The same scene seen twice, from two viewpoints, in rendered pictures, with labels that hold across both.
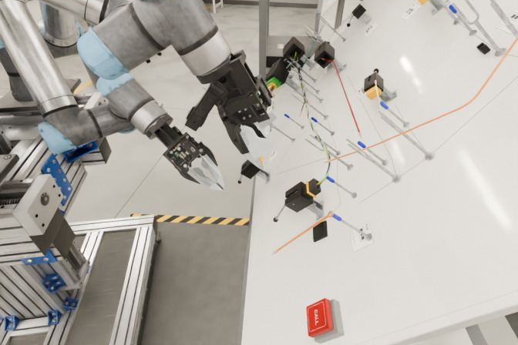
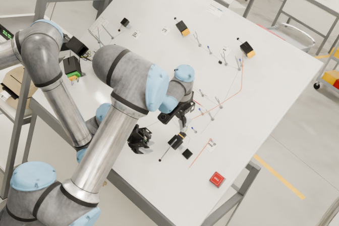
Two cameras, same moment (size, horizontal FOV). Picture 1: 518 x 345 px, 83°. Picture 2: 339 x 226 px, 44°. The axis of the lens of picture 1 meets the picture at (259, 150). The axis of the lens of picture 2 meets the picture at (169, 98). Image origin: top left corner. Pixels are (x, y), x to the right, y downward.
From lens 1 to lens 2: 154 cm
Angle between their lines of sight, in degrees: 54
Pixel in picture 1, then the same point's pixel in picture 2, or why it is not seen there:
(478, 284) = (255, 139)
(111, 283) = not seen: outside the picture
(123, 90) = not seen: hidden behind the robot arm
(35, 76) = (81, 122)
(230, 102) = (184, 107)
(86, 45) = (171, 102)
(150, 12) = (188, 86)
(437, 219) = (235, 127)
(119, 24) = (180, 92)
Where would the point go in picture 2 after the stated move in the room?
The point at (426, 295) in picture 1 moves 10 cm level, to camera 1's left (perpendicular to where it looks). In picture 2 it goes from (244, 150) to (235, 158)
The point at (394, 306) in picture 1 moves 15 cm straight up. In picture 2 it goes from (237, 159) to (250, 134)
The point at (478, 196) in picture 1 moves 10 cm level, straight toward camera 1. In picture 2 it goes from (243, 116) to (249, 129)
